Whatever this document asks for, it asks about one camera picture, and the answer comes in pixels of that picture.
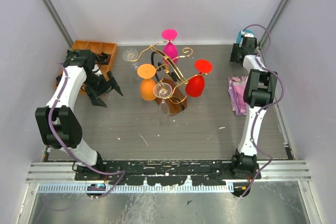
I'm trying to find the clear wine glass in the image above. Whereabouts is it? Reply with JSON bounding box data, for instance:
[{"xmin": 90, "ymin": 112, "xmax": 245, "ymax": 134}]
[
  {"xmin": 122, "ymin": 48, "xmax": 139, "ymax": 71},
  {"xmin": 153, "ymin": 82, "xmax": 173, "ymax": 124}
]

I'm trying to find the orange wine glass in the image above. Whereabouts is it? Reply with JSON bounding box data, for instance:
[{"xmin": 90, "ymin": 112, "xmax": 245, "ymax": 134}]
[{"xmin": 137, "ymin": 63, "xmax": 156, "ymax": 101}]

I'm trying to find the purple cartoon pouch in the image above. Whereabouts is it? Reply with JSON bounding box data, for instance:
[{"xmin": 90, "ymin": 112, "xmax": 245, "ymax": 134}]
[{"xmin": 228, "ymin": 76, "xmax": 248, "ymax": 116}]

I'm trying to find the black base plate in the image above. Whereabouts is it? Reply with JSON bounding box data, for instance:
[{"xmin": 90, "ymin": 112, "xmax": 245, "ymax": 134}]
[{"xmin": 72, "ymin": 159, "xmax": 259, "ymax": 186}]

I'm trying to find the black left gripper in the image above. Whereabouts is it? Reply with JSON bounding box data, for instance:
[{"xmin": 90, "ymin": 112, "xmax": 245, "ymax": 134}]
[{"xmin": 85, "ymin": 71, "xmax": 122, "ymax": 108}]

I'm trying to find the blue wine glass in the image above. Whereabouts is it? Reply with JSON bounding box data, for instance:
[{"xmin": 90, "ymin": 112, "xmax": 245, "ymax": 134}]
[{"xmin": 236, "ymin": 29, "xmax": 255, "ymax": 44}]

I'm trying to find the red wine glass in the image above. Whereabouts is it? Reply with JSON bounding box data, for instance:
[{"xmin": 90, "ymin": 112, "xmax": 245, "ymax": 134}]
[{"xmin": 185, "ymin": 59, "xmax": 213, "ymax": 98}]

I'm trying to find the wooden compartment tray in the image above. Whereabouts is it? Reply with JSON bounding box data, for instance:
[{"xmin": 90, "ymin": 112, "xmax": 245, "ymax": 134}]
[{"xmin": 62, "ymin": 40, "xmax": 118, "ymax": 94}]

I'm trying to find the black orange rolled tie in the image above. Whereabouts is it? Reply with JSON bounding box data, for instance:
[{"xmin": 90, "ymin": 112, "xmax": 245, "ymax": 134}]
[{"xmin": 96, "ymin": 52, "xmax": 111, "ymax": 65}]

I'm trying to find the gold wire glass rack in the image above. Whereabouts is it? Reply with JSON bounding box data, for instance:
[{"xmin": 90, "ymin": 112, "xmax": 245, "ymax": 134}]
[{"xmin": 137, "ymin": 45, "xmax": 199, "ymax": 116}]

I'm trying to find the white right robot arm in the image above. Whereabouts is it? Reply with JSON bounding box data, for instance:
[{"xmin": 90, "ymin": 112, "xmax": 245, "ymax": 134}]
[{"xmin": 136, "ymin": 29, "xmax": 281, "ymax": 179}]

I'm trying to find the aluminium front rail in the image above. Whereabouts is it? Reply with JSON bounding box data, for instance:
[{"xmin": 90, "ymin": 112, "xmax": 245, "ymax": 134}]
[{"xmin": 26, "ymin": 160, "xmax": 311, "ymax": 194}]

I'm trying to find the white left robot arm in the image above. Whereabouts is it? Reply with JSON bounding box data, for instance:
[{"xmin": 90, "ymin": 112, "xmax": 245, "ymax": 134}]
[{"xmin": 35, "ymin": 49, "xmax": 113, "ymax": 180}]

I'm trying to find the pink wine glass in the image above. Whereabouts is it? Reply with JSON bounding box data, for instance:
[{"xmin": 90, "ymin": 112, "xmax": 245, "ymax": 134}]
[{"xmin": 161, "ymin": 29, "xmax": 179, "ymax": 63}]

